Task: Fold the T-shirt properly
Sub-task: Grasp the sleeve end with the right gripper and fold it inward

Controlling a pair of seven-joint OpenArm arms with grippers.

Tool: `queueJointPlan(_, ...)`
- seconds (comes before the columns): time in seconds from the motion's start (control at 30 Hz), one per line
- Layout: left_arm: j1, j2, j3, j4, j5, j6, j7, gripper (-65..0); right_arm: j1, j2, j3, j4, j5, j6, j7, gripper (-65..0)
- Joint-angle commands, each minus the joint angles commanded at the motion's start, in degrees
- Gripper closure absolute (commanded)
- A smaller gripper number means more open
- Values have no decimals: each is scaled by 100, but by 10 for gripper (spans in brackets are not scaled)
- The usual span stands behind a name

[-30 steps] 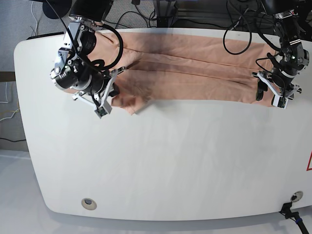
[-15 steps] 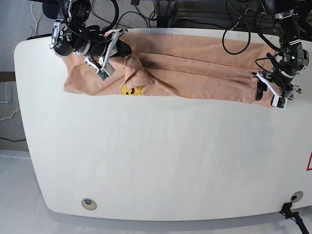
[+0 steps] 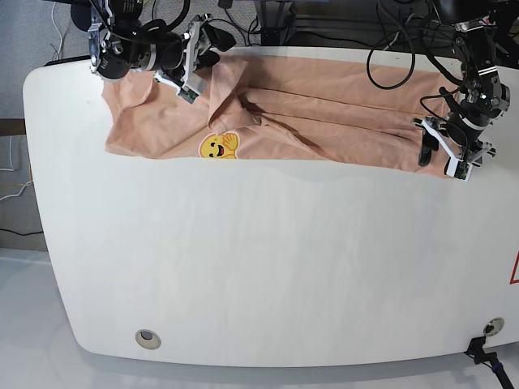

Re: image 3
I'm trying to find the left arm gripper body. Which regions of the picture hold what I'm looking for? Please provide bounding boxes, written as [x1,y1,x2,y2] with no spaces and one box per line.
[413,117,495,166]

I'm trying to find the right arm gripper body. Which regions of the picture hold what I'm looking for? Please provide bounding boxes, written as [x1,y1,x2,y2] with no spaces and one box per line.
[154,14,212,96]

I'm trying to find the peach pink T-shirt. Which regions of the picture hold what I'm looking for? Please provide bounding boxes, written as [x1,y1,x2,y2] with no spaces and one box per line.
[102,54,448,176]

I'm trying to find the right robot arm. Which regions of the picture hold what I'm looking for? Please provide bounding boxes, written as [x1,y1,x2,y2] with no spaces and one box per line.
[88,1,236,104]

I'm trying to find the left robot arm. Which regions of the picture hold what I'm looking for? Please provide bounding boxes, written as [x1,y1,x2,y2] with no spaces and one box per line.
[376,1,510,169]

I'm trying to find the black round stand base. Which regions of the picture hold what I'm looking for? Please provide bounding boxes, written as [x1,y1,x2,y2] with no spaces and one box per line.
[71,1,92,32]

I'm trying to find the red triangle sticker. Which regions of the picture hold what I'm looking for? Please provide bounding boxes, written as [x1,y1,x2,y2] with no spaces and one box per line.
[509,253,519,284]

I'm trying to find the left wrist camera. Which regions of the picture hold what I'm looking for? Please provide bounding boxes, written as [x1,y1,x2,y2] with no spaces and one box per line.
[444,158,473,182]

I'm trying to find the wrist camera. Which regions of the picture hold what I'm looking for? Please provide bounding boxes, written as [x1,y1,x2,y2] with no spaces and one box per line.
[444,158,473,182]
[176,88,199,104]

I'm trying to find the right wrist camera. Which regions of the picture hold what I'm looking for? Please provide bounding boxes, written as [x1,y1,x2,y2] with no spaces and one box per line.
[176,88,199,104]

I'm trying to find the black metal frame post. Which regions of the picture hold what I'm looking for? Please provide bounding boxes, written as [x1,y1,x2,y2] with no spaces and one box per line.
[254,1,297,46]

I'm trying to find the white floor cable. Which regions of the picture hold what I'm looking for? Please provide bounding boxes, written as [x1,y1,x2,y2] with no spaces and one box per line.
[50,0,65,58]

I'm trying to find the right table cable grommet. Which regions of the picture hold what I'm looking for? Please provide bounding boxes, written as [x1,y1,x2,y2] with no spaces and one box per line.
[483,317,504,337]

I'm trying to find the table cable grommet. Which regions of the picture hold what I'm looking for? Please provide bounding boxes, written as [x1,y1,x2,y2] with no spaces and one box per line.
[483,317,504,337]
[135,329,161,350]

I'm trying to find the black clamp with cable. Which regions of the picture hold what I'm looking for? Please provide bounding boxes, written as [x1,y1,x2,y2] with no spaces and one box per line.
[465,336,514,389]

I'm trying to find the left table cable grommet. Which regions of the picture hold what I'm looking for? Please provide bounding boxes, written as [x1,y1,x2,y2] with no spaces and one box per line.
[135,329,161,350]

